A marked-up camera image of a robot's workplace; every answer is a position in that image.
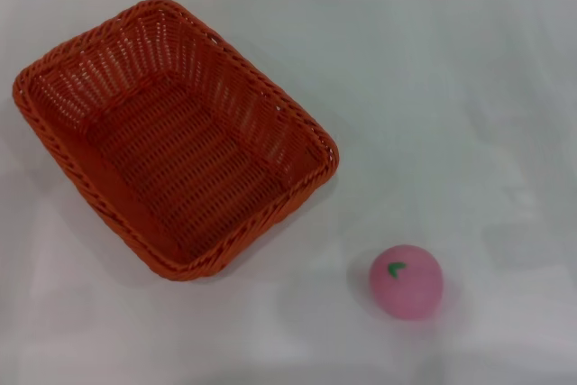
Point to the orange woven plastic basket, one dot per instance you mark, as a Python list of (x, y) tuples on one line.
[(180, 164)]

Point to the pink toy peach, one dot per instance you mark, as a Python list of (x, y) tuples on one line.
[(405, 288)]

